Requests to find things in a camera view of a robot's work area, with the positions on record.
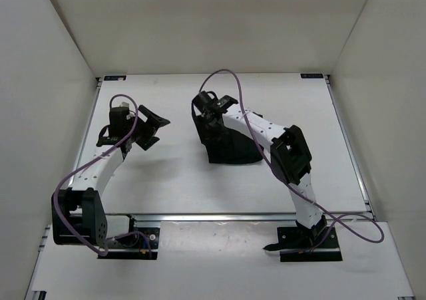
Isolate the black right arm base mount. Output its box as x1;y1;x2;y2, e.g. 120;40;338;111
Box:
263;217;343;263

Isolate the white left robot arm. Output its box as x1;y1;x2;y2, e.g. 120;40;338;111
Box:
51;105;170;248

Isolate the blue label sticker right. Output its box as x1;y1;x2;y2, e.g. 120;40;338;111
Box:
300;73;323;79

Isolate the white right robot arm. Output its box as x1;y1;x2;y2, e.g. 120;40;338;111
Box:
192;104;323;247

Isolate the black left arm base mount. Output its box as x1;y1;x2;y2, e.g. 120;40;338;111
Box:
97;215;160;261

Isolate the aluminium table rail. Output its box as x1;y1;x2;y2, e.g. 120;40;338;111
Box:
106;212;375;224

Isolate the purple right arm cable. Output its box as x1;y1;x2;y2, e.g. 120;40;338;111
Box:
198;69;385;256

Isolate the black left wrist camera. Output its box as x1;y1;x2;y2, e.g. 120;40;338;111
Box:
96;106;133;147

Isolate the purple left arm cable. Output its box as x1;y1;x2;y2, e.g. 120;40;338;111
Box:
54;94;152;258

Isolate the blue label sticker left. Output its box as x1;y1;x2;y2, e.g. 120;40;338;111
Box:
103;75;126;81

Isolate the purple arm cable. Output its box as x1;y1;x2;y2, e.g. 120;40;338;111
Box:
198;69;385;256
54;94;152;258

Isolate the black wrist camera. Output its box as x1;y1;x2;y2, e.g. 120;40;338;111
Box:
96;106;133;147
192;91;238;114

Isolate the black pleated skirt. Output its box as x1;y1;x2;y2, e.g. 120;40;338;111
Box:
191;102;262;165

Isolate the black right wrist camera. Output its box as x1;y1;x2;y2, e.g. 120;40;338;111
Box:
192;91;238;114

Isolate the blue label sticker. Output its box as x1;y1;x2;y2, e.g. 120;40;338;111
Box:
300;73;323;79
103;75;126;81

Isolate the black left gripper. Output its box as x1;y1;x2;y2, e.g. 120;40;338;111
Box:
127;104;170;150

